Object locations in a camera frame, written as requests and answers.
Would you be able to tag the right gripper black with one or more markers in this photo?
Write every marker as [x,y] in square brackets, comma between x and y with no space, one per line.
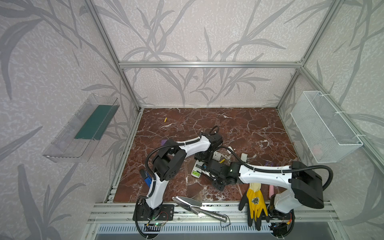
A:
[214,170]

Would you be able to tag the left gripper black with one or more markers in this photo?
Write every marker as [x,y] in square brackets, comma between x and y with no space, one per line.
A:
[204,155]

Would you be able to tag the red white remote control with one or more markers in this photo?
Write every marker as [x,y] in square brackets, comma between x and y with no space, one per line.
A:
[198,167]

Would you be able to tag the green battery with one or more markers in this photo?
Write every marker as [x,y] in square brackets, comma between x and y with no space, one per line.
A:
[196,173]

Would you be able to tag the white remote battery cover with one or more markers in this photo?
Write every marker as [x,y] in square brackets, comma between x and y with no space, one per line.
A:
[244,157]

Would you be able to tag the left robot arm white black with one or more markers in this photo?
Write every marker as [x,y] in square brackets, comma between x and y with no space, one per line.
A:
[164,163]

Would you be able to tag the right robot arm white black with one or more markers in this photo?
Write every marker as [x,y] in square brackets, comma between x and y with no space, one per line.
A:
[304,185]

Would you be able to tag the yellow black work glove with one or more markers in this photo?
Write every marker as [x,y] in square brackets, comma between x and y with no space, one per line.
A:
[256,209]

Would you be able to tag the metal garden trowel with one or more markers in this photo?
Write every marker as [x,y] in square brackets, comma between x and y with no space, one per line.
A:
[195,207]

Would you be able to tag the blue small box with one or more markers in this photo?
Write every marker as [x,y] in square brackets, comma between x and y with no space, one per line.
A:
[147,178]

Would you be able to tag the green mat on shelf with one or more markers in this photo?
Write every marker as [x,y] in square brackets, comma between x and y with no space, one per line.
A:
[97,123]

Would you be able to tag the white wire mesh basket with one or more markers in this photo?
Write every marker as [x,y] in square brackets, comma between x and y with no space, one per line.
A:
[327,134]

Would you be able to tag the clear acrylic wall shelf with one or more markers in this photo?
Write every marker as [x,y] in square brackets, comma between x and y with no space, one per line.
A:
[65,148]

